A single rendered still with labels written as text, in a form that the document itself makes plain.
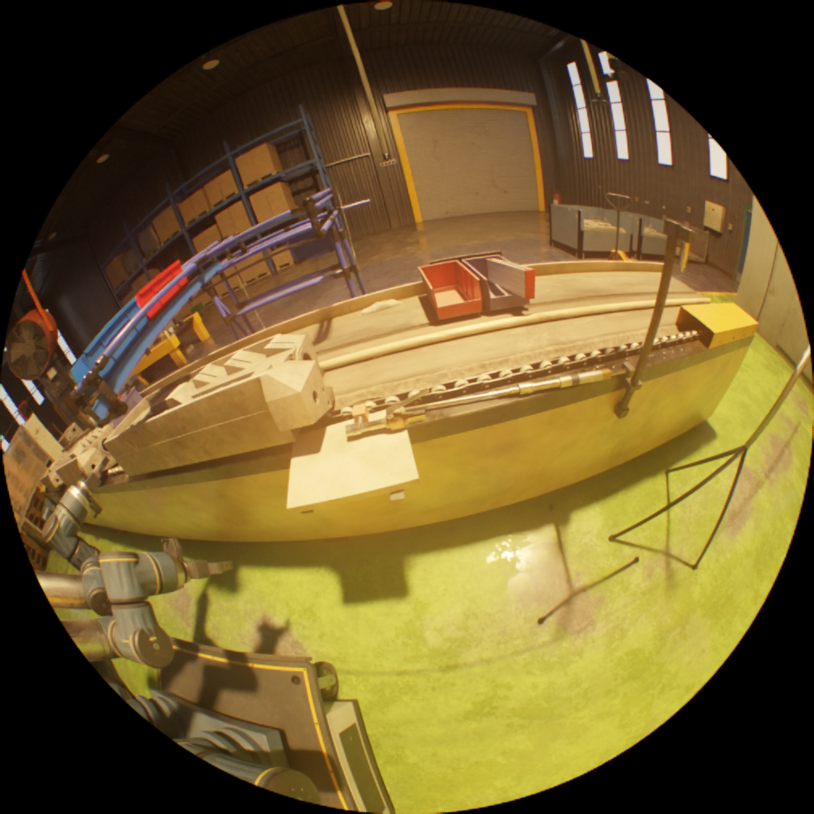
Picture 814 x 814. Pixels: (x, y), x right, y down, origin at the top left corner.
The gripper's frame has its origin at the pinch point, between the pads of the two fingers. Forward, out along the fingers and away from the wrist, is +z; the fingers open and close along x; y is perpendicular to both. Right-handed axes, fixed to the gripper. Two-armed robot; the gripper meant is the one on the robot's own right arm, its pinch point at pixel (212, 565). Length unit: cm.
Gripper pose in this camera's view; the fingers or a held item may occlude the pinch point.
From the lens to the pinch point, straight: 95.5
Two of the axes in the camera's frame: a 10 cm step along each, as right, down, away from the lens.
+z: 0.6, 3.6, 9.3
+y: 2.8, 8.9, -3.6
